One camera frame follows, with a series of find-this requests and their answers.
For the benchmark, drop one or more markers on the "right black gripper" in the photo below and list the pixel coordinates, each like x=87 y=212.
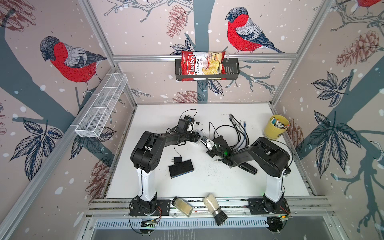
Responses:
x=209 y=153

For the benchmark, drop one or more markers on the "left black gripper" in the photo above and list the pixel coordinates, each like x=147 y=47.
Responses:
x=195 y=137

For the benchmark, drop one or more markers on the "black power adapter with cable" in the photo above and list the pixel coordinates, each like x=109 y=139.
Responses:
x=169 y=130

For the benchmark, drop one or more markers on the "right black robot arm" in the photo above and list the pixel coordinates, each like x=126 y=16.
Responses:
x=271 y=158

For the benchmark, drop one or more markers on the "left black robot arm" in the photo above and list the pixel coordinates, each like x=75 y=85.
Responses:
x=146 y=157

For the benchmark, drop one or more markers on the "black stapler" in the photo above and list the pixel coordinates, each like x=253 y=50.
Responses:
x=248 y=168

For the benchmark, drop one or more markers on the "yellow cup with pens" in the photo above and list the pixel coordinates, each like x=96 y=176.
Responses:
x=276 y=126

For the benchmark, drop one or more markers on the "glass spice jar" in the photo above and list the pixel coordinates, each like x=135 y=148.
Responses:
x=182 y=206

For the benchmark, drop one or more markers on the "red cassava chips bag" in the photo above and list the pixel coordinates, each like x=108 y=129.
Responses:
x=202 y=63

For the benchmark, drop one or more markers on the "black network switch box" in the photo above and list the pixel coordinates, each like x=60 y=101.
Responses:
x=180 y=169

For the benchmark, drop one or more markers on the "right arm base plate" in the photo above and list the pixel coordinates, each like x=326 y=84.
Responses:
x=259 y=206

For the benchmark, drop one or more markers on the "black wall basket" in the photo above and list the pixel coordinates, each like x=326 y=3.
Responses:
x=230 y=66

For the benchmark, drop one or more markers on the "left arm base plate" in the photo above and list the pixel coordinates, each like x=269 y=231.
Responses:
x=141 y=208

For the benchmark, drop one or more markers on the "white wire mesh shelf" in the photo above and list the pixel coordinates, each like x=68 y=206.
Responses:
x=99 y=112

